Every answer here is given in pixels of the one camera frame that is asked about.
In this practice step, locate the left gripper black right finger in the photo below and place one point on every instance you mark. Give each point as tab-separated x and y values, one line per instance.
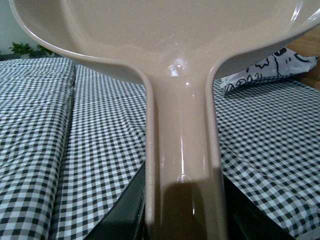
246	221

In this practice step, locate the small potted plant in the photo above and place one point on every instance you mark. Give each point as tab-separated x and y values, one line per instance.
24	50
46	51

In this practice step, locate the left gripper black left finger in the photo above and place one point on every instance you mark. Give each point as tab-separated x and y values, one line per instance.
126	219

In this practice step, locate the folded checkered quilt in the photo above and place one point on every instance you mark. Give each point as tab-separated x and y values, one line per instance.
36	98

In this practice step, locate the white cartoon print pillow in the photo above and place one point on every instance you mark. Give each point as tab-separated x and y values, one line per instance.
278	66

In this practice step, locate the black white checkered bed sheet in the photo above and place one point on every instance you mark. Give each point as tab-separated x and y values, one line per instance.
269	142

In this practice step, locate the beige plastic dustpan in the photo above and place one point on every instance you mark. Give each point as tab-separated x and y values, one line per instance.
175	48

